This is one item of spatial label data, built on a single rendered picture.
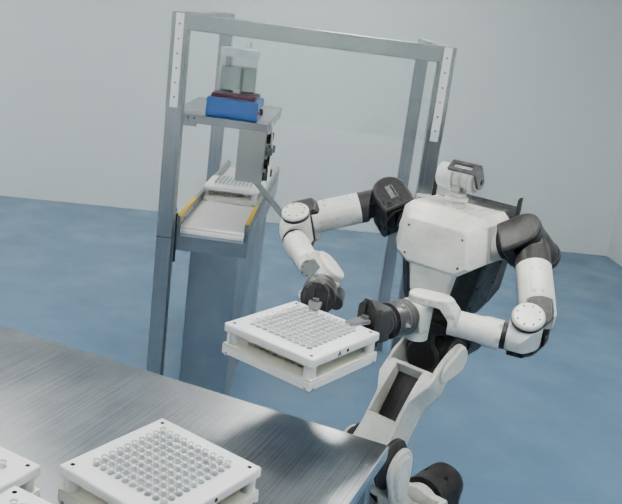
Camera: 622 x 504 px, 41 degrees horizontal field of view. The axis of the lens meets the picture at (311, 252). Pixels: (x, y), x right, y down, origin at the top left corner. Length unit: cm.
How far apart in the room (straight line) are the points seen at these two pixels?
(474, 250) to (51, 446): 115
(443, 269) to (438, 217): 14
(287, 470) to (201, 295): 195
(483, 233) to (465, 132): 477
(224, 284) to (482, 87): 391
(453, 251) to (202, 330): 163
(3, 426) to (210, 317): 190
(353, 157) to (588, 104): 196
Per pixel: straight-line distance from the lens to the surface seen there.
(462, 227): 220
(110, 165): 683
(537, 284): 209
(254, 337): 176
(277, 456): 170
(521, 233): 218
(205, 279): 351
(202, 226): 335
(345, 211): 236
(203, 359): 364
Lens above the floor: 171
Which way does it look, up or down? 16 degrees down
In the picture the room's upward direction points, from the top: 7 degrees clockwise
